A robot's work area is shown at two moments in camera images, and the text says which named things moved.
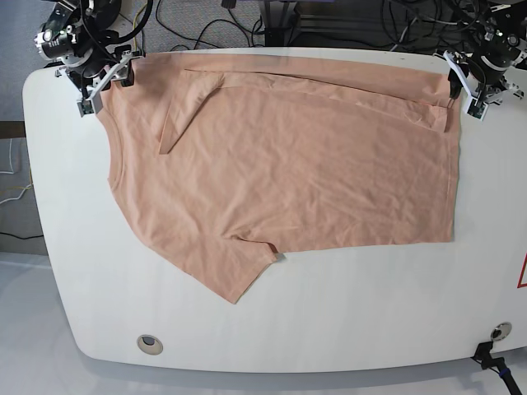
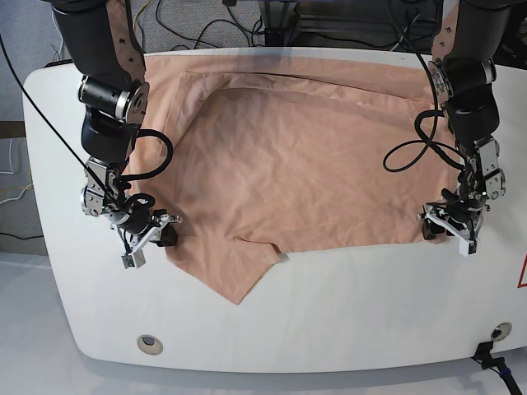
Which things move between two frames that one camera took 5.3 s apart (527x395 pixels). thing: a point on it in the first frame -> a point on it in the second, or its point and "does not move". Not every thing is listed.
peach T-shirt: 226,160 does not move
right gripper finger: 455,85 -> 431,230
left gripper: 121,69 -> 138,225
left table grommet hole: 150,344 does not move
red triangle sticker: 522,281 does not move
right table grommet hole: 501,331 does not move
